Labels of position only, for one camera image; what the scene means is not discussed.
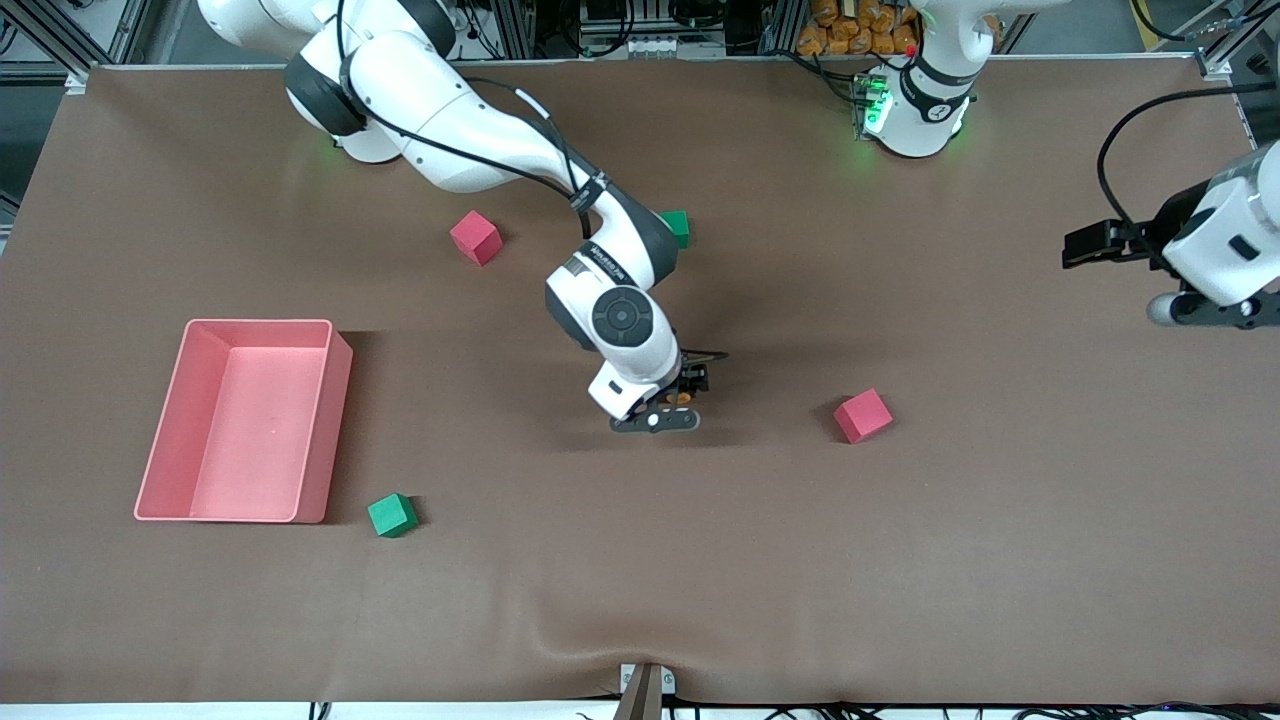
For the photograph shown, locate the pink foam cube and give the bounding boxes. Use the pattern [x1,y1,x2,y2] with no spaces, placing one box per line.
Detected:
[449,210,504,267]
[833,388,894,445]

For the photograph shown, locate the brown table mat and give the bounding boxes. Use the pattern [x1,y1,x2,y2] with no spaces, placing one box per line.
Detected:
[0,55,1280,706]

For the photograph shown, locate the white connector block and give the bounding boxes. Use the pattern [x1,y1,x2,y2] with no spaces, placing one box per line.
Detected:
[615,35,726,59]

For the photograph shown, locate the orange mesh bag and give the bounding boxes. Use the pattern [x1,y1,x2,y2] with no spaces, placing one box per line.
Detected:
[797,0,921,58]

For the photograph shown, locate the pink plastic bin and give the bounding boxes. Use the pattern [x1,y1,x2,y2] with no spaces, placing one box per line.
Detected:
[134,319,354,524]

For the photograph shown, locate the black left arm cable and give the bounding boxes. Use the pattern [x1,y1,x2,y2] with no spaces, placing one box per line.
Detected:
[1097,80,1280,251]

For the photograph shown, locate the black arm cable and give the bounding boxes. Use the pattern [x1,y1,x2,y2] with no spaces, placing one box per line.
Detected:
[335,0,611,241]
[1097,80,1280,251]

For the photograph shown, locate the aluminium frame profile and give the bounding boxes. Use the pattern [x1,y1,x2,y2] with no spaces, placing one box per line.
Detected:
[1165,0,1280,81]
[0,0,101,93]

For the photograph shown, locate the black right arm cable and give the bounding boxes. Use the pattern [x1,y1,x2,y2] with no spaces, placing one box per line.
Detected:
[335,0,611,241]

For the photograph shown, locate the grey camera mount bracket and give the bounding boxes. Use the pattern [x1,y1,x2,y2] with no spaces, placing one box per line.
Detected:
[612,663,677,720]

